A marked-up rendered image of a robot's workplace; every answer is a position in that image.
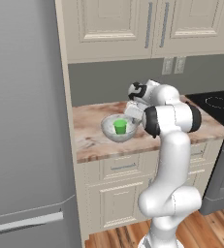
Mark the pale wall socket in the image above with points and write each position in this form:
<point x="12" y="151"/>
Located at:
<point x="167" y="66"/>
<point x="180" y="65"/>

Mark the grey fridge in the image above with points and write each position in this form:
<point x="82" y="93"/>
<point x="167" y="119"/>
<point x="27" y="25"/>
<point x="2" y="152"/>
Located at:
<point x="26" y="113"/>

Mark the cream drawer front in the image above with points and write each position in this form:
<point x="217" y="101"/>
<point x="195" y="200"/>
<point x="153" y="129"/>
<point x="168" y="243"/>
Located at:
<point x="121" y="166"/>
<point x="199" y="153"/>

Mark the cream upper cupboard door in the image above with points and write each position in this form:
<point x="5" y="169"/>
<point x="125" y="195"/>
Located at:
<point x="197" y="25"/>
<point x="107" y="29"/>

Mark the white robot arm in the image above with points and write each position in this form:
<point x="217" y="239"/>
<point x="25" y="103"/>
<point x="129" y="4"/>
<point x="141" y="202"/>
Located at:
<point x="173" y="151"/>

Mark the grey oven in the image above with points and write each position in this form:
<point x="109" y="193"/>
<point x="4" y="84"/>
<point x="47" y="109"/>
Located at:
<point x="221" y="180"/>

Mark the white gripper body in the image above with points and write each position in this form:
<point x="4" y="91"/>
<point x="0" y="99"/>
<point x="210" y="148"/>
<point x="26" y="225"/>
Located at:
<point x="134" y="110"/>

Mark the green cup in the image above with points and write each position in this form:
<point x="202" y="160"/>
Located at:
<point x="120" y="126"/>

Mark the cream cupboard door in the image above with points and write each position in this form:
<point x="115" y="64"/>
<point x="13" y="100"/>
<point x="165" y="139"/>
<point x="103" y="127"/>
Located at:
<point x="196" y="180"/>
<point x="116" y="206"/>
<point x="197" y="25"/>
<point x="107" y="29"/>

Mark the cream lower cupboard door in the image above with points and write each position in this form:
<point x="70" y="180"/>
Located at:
<point x="196" y="180"/>
<point x="116" y="206"/>

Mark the black hob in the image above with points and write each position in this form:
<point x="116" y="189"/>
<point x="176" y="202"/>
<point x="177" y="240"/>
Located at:
<point x="217" y="106"/>

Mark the clear glass bowl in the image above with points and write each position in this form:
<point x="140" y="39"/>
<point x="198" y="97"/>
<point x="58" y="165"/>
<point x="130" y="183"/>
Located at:
<point x="110" y="130"/>

